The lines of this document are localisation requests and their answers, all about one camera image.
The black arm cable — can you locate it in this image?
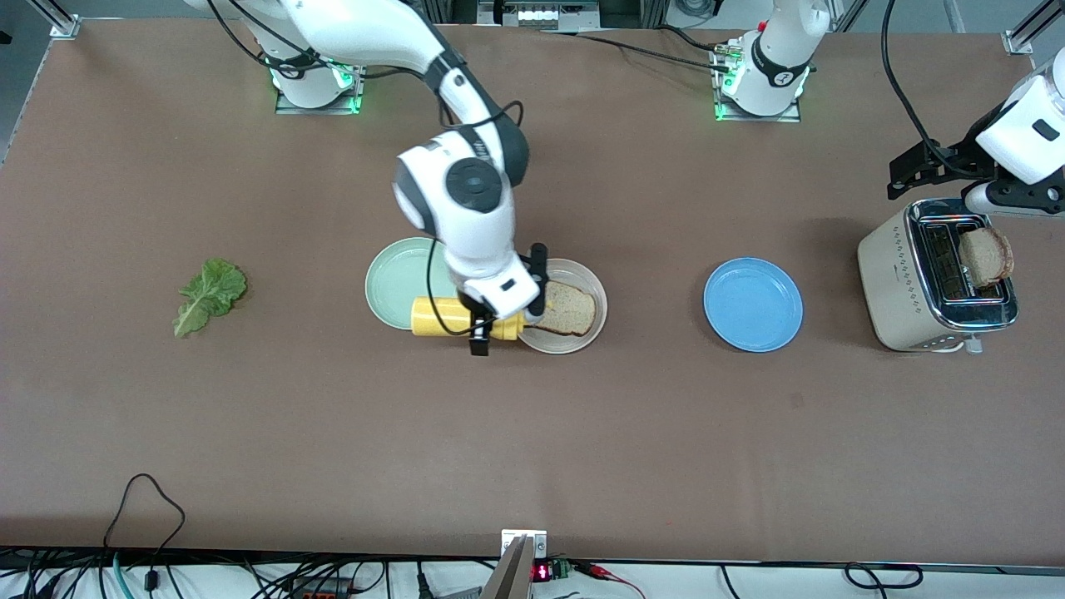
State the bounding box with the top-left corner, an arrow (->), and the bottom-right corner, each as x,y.
204,0 -> 527,339
880,0 -> 978,177

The short black table cable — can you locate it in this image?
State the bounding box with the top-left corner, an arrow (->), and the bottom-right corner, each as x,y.
656,23 -> 726,54

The long black table cable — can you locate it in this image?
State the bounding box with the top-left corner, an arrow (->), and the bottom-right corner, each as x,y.
539,29 -> 733,74

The black device with lit panel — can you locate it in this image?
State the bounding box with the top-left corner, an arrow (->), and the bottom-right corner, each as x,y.
478,0 -> 600,31

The beige plate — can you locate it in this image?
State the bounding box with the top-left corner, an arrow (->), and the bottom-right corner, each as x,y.
506,258 -> 608,355

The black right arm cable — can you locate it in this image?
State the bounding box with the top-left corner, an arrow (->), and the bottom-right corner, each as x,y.
204,0 -> 527,339

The blue plate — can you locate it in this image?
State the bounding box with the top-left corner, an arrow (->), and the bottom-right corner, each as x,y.
703,256 -> 805,354

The pale green plate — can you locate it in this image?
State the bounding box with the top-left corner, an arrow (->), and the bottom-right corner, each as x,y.
364,237 -> 465,331

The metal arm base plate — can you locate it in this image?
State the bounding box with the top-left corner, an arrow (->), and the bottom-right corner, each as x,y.
275,58 -> 372,116
713,37 -> 804,124

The green lettuce leaf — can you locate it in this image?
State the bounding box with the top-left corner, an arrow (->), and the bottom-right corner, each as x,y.
173,258 -> 248,339

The yellow mustard squeeze bottle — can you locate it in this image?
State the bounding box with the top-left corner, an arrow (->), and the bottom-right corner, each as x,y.
411,296 -> 528,342

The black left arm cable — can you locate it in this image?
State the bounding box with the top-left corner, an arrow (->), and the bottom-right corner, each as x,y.
880,0 -> 978,177

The red clip lead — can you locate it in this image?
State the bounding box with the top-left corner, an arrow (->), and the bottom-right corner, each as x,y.
574,561 -> 648,599

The brown crust bread slice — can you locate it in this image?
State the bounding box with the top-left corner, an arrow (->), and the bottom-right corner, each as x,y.
531,280 -> 598,338
958,226 -> 1016,290

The cream and chrome toaster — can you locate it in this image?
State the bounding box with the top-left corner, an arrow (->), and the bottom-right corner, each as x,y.
857,197 -> 1020,354

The black coiled cable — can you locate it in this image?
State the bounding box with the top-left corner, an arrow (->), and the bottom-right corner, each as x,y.
845,562 -> 924,590

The grey metal bar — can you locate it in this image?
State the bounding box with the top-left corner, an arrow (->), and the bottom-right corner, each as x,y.
480,537 -> 534,599

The small silver metal bracket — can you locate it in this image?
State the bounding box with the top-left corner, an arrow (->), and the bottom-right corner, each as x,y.
501,529 -> 548,560

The thin black looped cable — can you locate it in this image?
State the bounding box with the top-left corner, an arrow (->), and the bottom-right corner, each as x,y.
102,473 -> 186,554

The aluminium frame corner bracket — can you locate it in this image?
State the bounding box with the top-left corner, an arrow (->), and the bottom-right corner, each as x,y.
1003,0 -> 1065,57
25,0 -> 82,40

